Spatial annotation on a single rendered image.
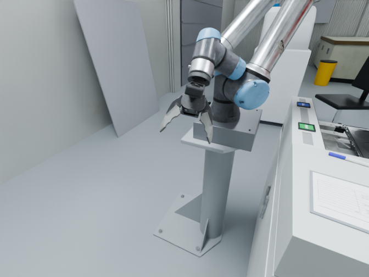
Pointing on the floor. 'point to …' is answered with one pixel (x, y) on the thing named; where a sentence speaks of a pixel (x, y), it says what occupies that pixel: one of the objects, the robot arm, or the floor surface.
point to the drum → (324, 72)
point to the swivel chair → (349, 100)
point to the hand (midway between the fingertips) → (184, 138)
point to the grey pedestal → (201, 203)
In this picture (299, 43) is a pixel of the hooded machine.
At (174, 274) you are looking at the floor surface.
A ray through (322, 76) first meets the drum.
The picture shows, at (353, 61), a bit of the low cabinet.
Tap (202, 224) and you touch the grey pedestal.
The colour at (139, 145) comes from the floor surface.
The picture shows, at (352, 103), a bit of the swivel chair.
